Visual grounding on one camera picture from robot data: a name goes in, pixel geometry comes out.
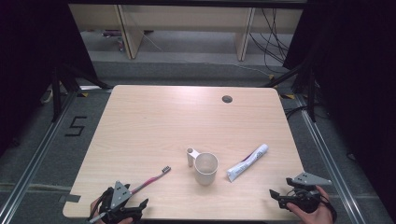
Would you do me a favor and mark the black curtain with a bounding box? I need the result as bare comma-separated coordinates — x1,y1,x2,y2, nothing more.
282,0,396,216
0,0,98,157

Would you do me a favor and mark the white toothpaste tube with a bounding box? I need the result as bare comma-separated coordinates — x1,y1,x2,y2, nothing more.
226,143,270,183

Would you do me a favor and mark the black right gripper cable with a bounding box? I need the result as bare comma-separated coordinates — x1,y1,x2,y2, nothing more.
320,194,338,224

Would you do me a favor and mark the black metal stand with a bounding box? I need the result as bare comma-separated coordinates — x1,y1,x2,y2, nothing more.
49,63,111,123
260,59,318,123

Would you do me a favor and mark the bundle of black hanging cables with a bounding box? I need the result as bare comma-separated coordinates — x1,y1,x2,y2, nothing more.
248,7,292,75

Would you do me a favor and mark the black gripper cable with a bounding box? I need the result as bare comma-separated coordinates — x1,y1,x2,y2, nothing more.
88,187,114,224
320,194,338,224

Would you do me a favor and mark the person's left hand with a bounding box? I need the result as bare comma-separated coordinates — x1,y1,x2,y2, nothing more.
89,197,135,224

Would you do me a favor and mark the grey tape strip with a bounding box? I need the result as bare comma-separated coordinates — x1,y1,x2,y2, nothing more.
58,193,82,203

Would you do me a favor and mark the person's right hand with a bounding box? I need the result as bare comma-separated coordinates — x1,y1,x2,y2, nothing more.
285,185,334,224

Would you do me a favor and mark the light wooden desk frame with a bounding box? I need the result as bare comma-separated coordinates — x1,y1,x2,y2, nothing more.
68,3,304,62

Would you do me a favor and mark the pink toothbrush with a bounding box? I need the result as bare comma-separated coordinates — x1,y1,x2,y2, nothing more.
130,165,172,196

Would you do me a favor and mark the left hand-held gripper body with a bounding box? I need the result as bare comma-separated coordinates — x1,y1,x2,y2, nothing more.
99,180,144,224

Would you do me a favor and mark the white cup with side holder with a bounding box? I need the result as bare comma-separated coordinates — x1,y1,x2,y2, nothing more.
186,147,219,187

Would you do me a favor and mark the metal floor rail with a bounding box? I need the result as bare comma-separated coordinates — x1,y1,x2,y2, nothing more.
293,94,368,224
0,91,78,219

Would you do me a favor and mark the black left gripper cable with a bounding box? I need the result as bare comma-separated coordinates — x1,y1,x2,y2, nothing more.
88,187,114,224

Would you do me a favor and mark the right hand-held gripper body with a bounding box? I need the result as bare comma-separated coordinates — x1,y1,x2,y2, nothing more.
278,172,333,215

